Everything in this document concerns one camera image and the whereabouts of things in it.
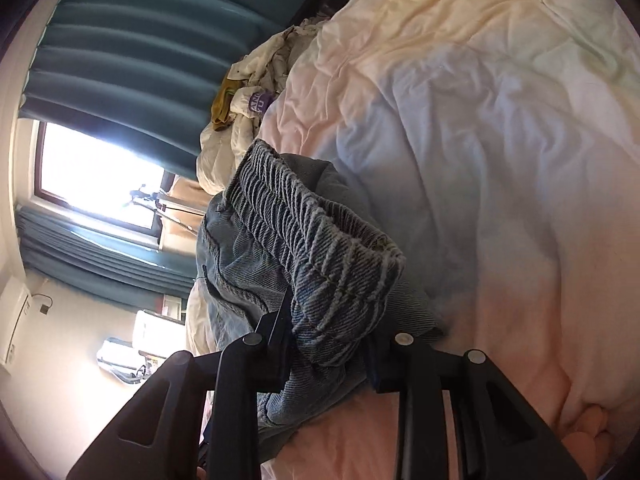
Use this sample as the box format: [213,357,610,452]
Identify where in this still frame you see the red and white box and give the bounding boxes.
[150,295,183,318]

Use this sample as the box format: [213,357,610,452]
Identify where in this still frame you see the grey flexible cable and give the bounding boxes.
[162,212,198,235]

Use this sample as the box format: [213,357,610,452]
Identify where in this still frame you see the white patterned crumpled cloth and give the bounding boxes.
[282,12,331,41]

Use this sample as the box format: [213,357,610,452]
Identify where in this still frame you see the white cabinet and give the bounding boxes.
[132,310,188,356]

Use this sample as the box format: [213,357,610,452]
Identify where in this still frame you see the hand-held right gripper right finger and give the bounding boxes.
[365,332,586,480]

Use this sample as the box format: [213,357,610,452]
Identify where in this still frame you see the black tripod stand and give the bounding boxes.
[122,185,208,213]

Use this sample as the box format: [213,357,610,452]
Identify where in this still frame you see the pastel pink and yellow duvet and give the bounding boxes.
[182,0,640,480]

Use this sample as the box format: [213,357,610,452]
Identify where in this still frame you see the white wall air conditioner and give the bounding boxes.
[0,277,36,366]

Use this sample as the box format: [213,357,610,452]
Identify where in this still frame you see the light blue denim jeans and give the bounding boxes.
[197,139,446,436]

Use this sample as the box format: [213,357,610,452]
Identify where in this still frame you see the blue and white object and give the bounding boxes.
[97,339,153,386]

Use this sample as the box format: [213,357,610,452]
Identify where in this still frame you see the mustard yellow cloth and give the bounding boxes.
[210,77,238,131]

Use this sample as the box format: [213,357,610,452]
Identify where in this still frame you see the cream puffer jacket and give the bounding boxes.
[196,15,331,196]

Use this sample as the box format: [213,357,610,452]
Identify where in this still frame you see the teal pleated curtain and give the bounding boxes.
[17,207,201,313]
[20,0,346,171]

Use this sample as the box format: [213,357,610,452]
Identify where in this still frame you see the bright window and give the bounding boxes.
[35,120,166,233]

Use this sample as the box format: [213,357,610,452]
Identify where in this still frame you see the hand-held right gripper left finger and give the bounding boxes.
[65,285,293,480]

